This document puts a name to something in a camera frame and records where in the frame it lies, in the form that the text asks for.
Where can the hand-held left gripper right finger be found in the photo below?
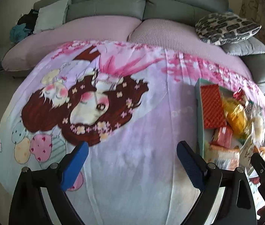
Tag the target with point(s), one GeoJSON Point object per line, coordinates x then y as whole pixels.
{"type": "Point", "coordinates": [190, 166]}

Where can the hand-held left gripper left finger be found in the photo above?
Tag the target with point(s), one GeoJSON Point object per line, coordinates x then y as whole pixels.
{"type": "Point", "coordinates": [73, 166]}

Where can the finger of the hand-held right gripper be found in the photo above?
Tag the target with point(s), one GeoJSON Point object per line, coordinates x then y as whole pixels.
{"type": "Point", "coordinates": [260, 167]}

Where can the cream snack packet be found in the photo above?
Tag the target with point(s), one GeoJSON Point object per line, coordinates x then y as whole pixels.
{"type": "Point", "coordinates": [247, 154]}

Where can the small orange snack packet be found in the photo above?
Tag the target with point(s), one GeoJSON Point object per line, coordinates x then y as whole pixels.
{"type": "Point", "coordinates": [221, 157]}

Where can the pink snack packet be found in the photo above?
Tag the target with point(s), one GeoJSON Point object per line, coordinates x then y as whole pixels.
{"type": "Point", "coordinates": [224, 136]}

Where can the teal-rimmed white cardboard box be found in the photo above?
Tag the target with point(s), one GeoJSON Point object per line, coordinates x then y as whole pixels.
{"type": "Point", "coordinates": [199, 112]}

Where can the yellow snack packet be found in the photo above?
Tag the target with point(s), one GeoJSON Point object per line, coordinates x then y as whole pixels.
{"type": "Point", "coordinates": [236, 117]}

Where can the red patterned wafer packet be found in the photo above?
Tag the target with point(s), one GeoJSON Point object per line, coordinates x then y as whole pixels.
{"type": "Point", "coordinates": [212, 107]}

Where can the printed cartoon blanket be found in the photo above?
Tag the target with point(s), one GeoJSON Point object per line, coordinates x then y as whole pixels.
{"type": "Point", "coordinates": [146, 133]}

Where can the grey pillow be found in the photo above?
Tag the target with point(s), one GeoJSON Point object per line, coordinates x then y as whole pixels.
{"type": "Point", "coordinates": [247, 48]}

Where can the black white patterned pillow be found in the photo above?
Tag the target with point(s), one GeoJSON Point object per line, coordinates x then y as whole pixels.
{"type": "Point", "coordinates": [226, 27]}

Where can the teal cloth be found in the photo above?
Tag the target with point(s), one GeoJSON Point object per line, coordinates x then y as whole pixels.
{"type": "Point", "coordinates": [17, 32]}

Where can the light grey cushion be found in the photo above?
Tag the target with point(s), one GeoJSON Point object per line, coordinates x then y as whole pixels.
{"type": "Point", "coordinates": [50, 16]}

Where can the dark clothing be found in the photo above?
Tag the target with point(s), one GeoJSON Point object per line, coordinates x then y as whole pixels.
{"type": "Point", "coordinates": [28, 18]}

